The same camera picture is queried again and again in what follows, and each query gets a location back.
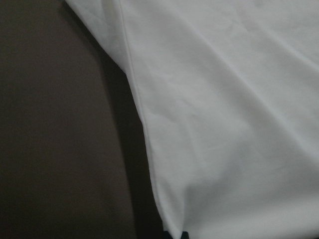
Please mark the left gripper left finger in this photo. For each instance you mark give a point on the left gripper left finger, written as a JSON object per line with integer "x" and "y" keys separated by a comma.
{"x": 166, "y": 235}

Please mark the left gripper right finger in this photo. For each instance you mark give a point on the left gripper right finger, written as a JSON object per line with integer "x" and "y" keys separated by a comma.
{"x": 184, "y": 235}

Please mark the cream long-sleeve cat shirt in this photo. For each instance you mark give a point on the cream long-sleeve cat shirt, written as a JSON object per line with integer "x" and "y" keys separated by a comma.
{"x": 228, "y": 95}

